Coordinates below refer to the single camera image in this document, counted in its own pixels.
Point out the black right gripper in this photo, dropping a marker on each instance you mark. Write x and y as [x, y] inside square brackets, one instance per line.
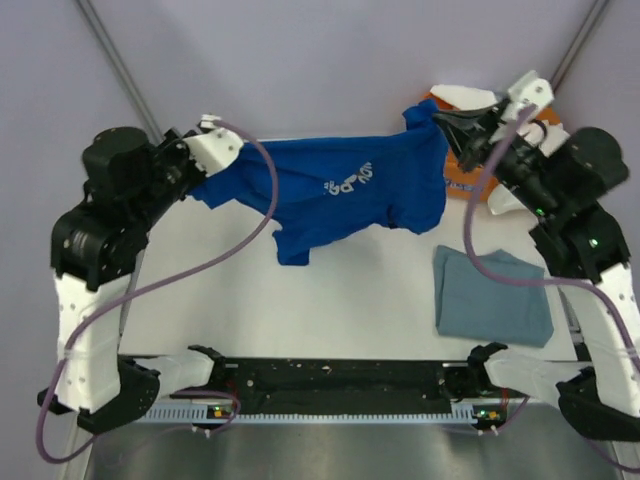
[474, 132]

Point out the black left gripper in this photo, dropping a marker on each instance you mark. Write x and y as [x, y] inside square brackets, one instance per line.
[174, 144]

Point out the blue printed t shirt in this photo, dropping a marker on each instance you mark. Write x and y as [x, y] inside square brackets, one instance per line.
[331, 188]

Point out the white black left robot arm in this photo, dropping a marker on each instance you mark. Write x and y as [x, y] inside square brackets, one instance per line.
[94, 248]

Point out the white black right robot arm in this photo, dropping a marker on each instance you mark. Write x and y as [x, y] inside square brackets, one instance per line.
[586, 256]

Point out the orange plastic basket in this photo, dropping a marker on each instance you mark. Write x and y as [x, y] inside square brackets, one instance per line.
[460, 184]

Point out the white floral t shirt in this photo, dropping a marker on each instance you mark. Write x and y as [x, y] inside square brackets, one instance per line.
[498, 198]

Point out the folded grey blue t shirt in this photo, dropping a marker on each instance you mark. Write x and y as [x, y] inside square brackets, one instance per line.
[472, 306]

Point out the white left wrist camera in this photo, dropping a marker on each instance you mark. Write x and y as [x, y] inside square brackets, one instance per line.
[214, 148]

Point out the grey slotted cable duct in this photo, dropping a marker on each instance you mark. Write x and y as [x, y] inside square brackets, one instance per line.
[200, 413]

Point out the aluminium frame rail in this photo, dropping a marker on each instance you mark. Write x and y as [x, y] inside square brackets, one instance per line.
[539, 379]

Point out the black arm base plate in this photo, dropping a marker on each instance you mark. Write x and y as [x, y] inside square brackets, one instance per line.
[333, 386]

